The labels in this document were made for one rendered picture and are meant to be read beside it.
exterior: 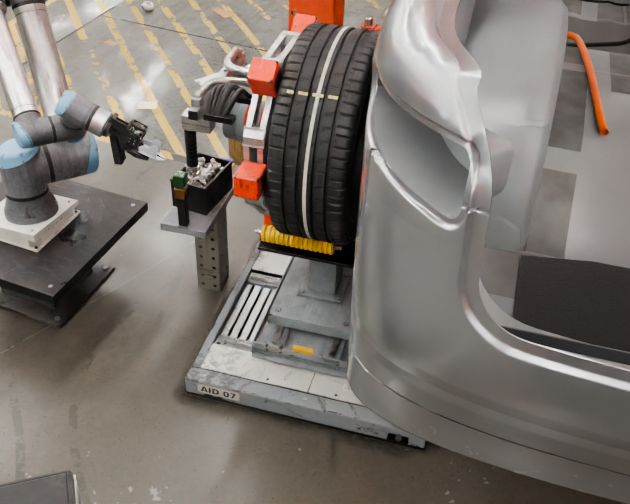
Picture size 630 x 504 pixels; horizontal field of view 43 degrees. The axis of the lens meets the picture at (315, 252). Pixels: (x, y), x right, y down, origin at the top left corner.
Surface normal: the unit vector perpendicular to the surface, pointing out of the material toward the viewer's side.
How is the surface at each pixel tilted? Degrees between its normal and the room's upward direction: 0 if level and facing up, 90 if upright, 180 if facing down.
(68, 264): 0
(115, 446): 0
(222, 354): 0
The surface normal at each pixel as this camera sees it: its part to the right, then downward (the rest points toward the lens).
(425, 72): -0.72, 0.07
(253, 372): 0.04, -0.77
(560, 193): -0.07, -0.50
